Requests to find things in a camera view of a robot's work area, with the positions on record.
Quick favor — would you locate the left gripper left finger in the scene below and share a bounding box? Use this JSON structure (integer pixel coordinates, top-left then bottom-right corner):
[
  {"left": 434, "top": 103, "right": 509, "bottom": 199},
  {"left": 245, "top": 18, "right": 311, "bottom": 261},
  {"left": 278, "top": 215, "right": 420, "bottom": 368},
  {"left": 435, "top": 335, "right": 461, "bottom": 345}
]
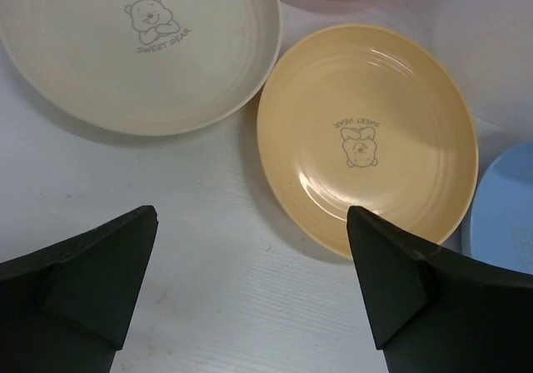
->
[{"left": 1, "top": 206, "right": 158, "bottom": 372}]

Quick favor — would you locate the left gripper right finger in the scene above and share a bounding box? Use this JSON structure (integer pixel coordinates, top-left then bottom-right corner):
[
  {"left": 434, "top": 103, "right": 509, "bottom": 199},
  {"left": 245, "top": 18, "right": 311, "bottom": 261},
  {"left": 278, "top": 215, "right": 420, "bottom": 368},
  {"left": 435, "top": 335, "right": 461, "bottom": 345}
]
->
[{"left": 346, "top": 206, "right": 532, "bottom": 372}]

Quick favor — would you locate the blue plate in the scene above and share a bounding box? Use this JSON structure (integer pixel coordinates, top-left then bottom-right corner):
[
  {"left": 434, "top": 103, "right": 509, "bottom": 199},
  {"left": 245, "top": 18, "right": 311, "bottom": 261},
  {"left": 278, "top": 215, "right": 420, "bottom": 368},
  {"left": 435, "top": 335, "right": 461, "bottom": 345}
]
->
[{"left": 461, "top": 142, "right": 532, "bottom": 274}]

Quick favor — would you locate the left yellow plate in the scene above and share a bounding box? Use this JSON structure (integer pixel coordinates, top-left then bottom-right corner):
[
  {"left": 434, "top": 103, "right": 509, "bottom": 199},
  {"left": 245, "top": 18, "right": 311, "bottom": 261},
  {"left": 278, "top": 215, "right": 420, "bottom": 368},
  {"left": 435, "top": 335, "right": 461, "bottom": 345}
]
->
[{"left": 257, "top": 24, "right": 479, "bottom": 258}]

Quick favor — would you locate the left cream plate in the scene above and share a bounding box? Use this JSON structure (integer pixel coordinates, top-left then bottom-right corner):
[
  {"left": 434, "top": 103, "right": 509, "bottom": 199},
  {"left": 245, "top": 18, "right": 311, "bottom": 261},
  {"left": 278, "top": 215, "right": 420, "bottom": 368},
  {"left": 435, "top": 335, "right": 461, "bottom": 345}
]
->
[{"left": 1, "top": 0, "right": 282, "bottom": 136}]

